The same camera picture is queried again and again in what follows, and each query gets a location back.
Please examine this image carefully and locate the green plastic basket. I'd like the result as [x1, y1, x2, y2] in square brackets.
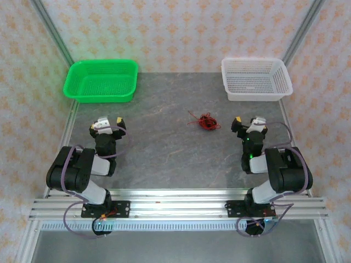
[63, 59, 139, 104]

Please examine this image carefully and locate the white plastic basket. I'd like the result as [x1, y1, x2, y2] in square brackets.
[220, 56, 293, 102]

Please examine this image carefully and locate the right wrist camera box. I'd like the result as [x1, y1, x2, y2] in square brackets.
[246, 117, 267, 134]

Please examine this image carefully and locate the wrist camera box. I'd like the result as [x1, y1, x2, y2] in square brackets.
[246, 117, 267, 134]
[94, 116, 114, 135]

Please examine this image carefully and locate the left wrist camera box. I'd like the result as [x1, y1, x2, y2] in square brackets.
[94, 116, 114, 135]

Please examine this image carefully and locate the aluminium table side rail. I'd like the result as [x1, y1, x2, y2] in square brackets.
[278, 98, 314, 197]
[42, 100, 81, 198]

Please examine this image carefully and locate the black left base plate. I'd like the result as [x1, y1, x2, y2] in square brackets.
[81, 200, 131, 219]

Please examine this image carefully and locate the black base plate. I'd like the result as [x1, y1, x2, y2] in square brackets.
[81, 200, 131, 219]
[225, 199, 277, 219]

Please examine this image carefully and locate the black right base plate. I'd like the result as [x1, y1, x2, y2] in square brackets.
[225, 199, 277, 219]

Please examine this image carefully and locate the aluminium mounting rail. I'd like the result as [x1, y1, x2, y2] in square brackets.
[29, 188, 329, 221]

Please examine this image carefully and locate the aluminium corner post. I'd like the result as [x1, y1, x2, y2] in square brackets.
[281, 0, 326, 66]
[30, 0, 75, 65]

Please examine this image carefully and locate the slotted cable duct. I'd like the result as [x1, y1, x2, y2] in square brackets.
[38, 220, 316, 232]

